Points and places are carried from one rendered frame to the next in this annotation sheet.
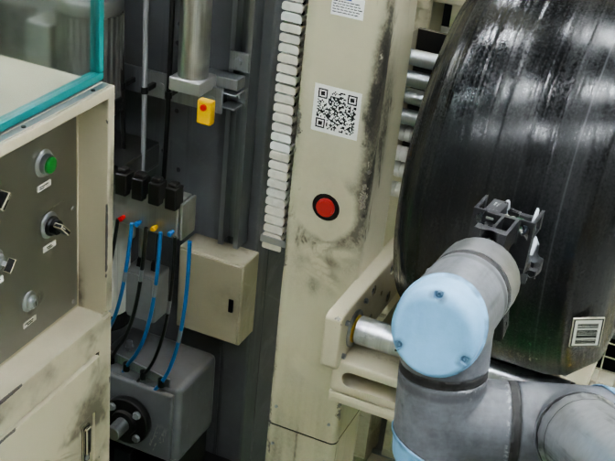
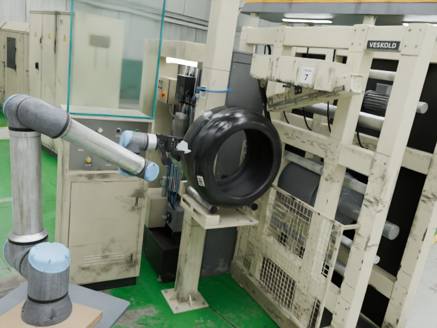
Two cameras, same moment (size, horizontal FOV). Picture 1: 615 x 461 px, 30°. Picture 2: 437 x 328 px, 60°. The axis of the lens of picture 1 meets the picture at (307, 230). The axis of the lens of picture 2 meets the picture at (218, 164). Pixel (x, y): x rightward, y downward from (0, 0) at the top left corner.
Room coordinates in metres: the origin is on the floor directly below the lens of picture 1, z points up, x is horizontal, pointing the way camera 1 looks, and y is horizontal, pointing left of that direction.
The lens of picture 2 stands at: (-0.20, -1.63, 1.70)
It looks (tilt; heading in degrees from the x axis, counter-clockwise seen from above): 15 degrees down; 38
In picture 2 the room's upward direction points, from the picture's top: 8 degrees clockwise
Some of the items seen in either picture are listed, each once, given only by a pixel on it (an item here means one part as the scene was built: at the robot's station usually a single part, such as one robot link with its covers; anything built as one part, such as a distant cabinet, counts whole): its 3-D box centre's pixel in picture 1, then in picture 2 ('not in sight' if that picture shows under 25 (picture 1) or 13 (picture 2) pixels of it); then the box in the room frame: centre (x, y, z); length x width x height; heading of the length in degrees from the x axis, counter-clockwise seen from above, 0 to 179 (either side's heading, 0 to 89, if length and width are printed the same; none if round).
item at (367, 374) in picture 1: (448, 395); (199, 208); (1.44, -0.24, 0.84); 0.36 x 0.09 x 0.06; 69
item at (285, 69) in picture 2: not in sight; (296, 71); (1.80, -0.52, 1.71); 0.61 x 0.25 x 0.15; 69
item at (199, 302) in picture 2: not in sight; (185, 297); (1.65, -0.05, 0.02); 0.27 x 0.27 x 0.04; 69
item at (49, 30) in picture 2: not in sight; (70, 84); (2.86, 3.85, 1.05); 1.61 x 0.73 x 2.10; 85
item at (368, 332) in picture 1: (458, 361); (200, 198); (1.44, -0.25, 0.90); 0.35 x 0.05 x 0.05; 69
